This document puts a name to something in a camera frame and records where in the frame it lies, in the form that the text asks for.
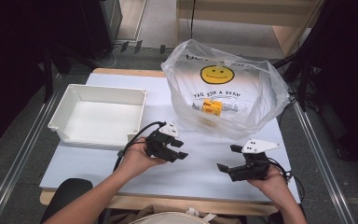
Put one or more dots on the clear smiley plastic bag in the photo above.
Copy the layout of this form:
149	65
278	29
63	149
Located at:
248	102

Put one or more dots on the light wooden shelf unit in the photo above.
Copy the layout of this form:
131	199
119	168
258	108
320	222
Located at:
292	18

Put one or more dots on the black chair seat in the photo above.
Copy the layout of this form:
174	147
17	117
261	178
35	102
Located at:
68	193

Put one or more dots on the person's right hand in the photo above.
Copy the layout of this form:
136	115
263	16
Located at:
272	186

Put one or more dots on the dark cabinet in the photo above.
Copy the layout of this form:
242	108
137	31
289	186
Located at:
105	25

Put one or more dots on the white plastic bin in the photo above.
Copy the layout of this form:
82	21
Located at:
99	121

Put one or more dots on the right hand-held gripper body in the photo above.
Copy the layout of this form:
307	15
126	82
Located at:
254	166

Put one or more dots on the person's beige clothing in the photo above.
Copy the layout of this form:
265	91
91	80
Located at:
127	217

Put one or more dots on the person's left hand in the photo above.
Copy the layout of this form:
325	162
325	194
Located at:
135	160

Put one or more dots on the black metal stand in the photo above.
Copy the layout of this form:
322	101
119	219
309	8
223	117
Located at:
47	74
304	77

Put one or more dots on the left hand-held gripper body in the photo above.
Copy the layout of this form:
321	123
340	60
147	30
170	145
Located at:
158	146

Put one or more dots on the yellow drink carton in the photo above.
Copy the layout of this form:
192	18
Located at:
212	107

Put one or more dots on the white round cloth item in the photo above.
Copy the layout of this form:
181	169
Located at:
171	218

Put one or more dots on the metal floor rail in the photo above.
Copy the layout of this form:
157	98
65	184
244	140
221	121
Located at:
323	168
15	165

